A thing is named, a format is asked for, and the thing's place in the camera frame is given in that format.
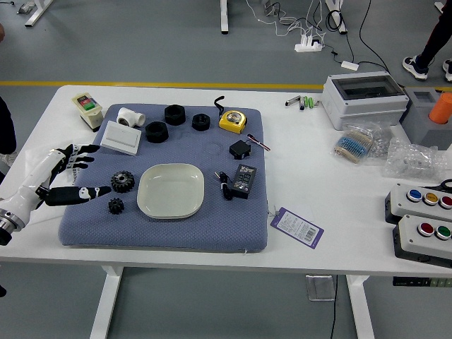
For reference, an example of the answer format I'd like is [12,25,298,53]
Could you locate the yellow tape measure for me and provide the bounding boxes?
[213,95,249,134]

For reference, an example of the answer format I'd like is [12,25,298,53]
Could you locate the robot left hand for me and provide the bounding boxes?
[0,143,113,227]

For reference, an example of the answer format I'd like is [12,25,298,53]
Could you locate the big black hex nut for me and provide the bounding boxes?
[145,121,168,144]
[164,104,186,126]

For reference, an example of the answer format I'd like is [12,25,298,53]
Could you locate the black looped floor cable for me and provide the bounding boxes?
[326,8,355,64]

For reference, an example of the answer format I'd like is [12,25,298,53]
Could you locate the grey electrical enclosure box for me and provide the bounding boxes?
[321,71,410,131]

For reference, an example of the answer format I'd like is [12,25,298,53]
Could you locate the black scissors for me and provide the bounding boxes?
[422,178,452,194]

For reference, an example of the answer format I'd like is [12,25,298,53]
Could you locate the black cable under table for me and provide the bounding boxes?
[329,275,339,339]

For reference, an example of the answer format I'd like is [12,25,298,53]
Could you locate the white power strip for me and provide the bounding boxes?
[295,35,324,54]

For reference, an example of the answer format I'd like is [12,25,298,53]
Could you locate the black module with red wires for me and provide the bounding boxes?
[229,133,271,160]

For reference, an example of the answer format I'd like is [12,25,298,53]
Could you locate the black plug cable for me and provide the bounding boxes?
[213,170,234,201]

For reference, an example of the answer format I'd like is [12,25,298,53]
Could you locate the black table control panel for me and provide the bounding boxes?
[392,276,452,288]

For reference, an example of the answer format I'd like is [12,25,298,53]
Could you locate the blue-yellow-red button box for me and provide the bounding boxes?
[384,182,452,227]

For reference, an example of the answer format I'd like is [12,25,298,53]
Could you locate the white background table leg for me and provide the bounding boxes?
[324,0,349,35]
[220,0,231,35]
[24,0,54,28]

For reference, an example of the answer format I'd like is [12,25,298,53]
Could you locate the red-green button box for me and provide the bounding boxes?
[392,214,452,268]

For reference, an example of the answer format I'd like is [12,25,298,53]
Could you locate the bag of metal screws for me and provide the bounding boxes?
[369,123,396,158]

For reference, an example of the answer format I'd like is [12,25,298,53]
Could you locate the white cable bundle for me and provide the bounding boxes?
[245,0,329,40]

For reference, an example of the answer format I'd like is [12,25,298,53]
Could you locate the person in white sneakers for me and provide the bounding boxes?
[402,0,452,82]

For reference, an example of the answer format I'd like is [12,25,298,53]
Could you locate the orange cylinder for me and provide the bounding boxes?
[428,92,452,125]

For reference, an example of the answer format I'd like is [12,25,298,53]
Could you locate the bag of blue resistors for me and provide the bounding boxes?
[331,121,381,164]

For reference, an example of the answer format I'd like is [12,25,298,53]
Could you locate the white wall switch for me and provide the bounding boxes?
[100,120,143,157]

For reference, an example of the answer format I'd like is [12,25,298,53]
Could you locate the person in dark clothes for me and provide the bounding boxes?
[0,95,18,177]

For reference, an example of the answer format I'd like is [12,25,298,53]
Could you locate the white square plate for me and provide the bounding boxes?
[136,162,206,220]

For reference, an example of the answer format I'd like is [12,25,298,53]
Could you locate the long black floor cable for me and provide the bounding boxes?
[358,0,403,89]

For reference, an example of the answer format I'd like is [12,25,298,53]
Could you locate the white tee pipe fitting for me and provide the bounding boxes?
[116,107,146,129]

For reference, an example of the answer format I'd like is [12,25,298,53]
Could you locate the grey floor plate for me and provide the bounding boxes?
[305,275,336,302]

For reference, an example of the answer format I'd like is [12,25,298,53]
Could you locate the grey block holder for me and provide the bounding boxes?
[400,86,452,152]

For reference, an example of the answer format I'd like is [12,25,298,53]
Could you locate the big black gear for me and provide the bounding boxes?
[110,169,136,194]

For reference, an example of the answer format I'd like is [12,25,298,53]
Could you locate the small black hex nut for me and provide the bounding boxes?
[191,112,212,132]

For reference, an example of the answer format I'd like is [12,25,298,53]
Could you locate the purple product tag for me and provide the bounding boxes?
[270,206,325,251]

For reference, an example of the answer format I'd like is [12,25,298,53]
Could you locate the blue-grey quilted mat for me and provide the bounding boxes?
[58,102,268,254]

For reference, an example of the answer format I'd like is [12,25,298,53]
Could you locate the bubble wrap bag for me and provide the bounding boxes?
[382,136,448,184]

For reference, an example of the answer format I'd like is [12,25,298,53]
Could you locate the beige red-green push-button switch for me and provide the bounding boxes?
[71,92,104,133]

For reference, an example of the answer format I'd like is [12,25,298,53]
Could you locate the black digital display meter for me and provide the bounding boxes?
[229,163,258,200]

